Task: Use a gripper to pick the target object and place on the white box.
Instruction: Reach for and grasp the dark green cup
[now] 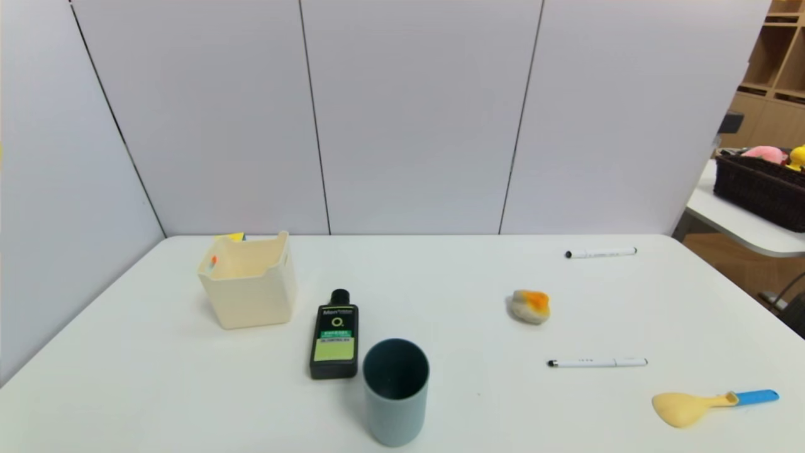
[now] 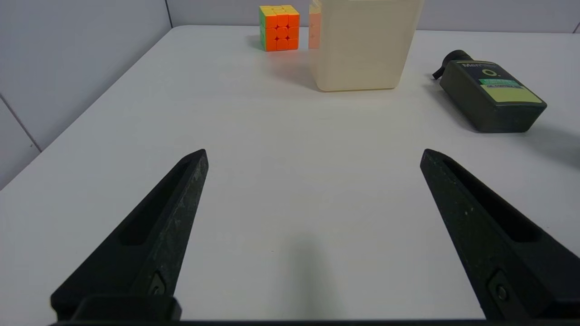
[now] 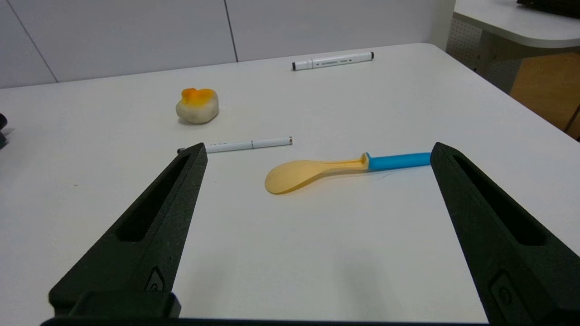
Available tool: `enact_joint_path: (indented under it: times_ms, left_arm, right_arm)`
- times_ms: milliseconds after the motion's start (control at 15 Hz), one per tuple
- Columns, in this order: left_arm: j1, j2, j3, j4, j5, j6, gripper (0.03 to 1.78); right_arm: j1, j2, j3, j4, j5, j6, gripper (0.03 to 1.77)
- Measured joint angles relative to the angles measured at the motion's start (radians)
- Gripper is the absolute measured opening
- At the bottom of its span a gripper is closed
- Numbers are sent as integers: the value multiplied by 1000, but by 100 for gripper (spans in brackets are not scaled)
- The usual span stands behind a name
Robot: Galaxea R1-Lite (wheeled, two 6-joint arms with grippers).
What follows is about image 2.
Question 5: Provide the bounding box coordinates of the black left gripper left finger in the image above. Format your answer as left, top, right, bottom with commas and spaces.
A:
51, 149, 209, 322

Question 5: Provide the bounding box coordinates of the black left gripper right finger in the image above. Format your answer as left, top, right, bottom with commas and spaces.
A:
420, 149, 580, 321

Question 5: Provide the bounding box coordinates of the cream white plastic box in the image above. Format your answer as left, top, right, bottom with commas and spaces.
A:
309, 0, 424, 92

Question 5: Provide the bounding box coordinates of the black bottle with green label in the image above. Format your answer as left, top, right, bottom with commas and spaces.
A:
432, 50, 547, 133

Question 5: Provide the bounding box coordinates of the orange yellow green puzzle cube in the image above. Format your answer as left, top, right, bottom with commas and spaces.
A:
259, 5, 300, 52

